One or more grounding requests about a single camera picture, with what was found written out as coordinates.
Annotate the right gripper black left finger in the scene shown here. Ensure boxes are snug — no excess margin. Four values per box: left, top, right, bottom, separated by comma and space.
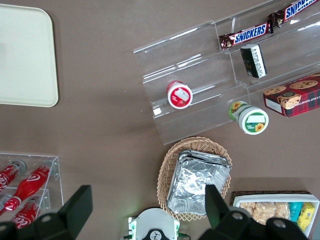
18, 184, 94, 240

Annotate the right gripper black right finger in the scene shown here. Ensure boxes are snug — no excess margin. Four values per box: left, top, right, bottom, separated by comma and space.
199, 184, 266, 240

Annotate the aluminium foil tray stack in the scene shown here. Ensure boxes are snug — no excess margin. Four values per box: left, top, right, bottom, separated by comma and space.
166, 149, 232, 216

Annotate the dark rectangular wicker basket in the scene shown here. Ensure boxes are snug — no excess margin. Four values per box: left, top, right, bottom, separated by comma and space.
229, 190, 314, 208

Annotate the oval light wicker basket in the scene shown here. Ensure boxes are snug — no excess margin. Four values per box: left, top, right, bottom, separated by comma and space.
156, 136, 233, 222

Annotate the cream plastic serving tray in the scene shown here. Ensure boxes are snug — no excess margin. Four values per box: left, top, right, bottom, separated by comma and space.
0, 3, 60, 108

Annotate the rice cracker packet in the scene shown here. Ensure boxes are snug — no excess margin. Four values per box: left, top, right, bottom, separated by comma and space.
252, 201, 277, 226
239, 201, 257, 217
274, 201, 292, 221

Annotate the clear acrylic bottle rack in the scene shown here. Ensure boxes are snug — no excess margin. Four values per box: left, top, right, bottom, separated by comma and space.
0, 152, 65, 226

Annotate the red cola bottle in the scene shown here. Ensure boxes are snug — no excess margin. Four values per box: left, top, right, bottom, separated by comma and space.
0, 159, 28, 194
4, 163, 51, 212
11, 197, 45, 230

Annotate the white rectangular snack bin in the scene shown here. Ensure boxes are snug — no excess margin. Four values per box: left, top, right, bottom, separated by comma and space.
232, 194, 320, 239

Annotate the teal snack packet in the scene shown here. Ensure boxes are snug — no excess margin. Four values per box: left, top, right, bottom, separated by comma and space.
288, 201, 304, 223

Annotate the yellow snack packet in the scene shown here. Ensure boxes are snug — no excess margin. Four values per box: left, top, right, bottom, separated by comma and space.
296, 202, 316, 232

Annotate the green sunflower snack cup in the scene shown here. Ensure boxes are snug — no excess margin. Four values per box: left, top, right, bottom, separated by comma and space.
227, 100, 270, 136

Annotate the red lid snack cup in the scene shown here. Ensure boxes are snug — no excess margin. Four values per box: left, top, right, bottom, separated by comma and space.
166, 79, 194, 110

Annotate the red tartan cookie box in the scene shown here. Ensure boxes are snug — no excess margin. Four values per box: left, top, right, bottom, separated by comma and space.
262, 72, 320, 119

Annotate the clear acrylic tiered shelf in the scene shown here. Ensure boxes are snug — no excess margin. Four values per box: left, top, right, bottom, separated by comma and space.
132, 0, 320, 146

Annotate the small black snack box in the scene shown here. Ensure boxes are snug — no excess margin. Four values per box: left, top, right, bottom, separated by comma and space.
239, 43, 268, 80

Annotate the Snickers chocolate bar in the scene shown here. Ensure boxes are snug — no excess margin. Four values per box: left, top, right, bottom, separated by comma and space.
267, 0, 320, 29
218, 21, 275, 52

